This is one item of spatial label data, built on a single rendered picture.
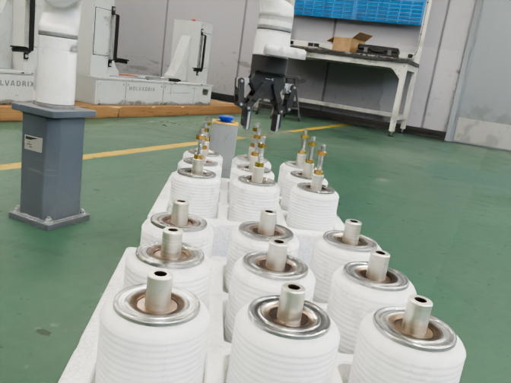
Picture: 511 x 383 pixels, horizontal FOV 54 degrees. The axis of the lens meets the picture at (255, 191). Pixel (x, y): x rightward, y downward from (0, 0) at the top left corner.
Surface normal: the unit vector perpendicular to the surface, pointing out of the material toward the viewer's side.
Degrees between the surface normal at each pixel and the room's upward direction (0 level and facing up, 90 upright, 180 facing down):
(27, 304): 0
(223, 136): 90
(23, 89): 90
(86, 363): 0
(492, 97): 90
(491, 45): 90
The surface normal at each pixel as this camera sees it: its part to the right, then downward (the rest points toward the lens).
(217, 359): 0.14, -0.96
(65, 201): 0.89, 0.22
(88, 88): -0.44, 0.15
